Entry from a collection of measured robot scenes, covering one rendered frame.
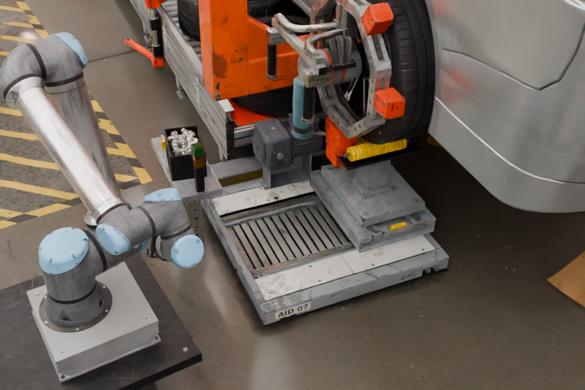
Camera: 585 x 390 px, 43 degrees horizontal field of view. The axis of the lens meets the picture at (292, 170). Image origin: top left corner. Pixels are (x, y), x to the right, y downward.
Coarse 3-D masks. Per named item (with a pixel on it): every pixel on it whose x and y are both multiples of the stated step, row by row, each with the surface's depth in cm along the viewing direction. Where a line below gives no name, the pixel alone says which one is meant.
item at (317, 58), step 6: (348, 12) 260; (348, 18) 262; (330, 30) 263; (336, 30) 263; (342, 30) 264; (312, 36) 259; (318, 36) 260; (324, 36) 261; (330, 36) 262; (306, 42) 256; (312, 42) 258; (306, 48) 254; (312, 48) 252; (312, 54) 250; (318, 54) 249; (318, 60) 248
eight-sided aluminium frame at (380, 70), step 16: (320, 0) 279; (336, 0) 267; (352, 0) 258; (320, 16) 289; (320, 32) 296; (320, 48) 300; (368, 48) 252; (384, 48) 253; (384, 64) 252; (384, 80) 256; (320, 96) 300; (336, 96) 300; (368, 96) 260; (336, 112) 293; (368, 112) 263; (352, 128) 279; (368, 128) 269
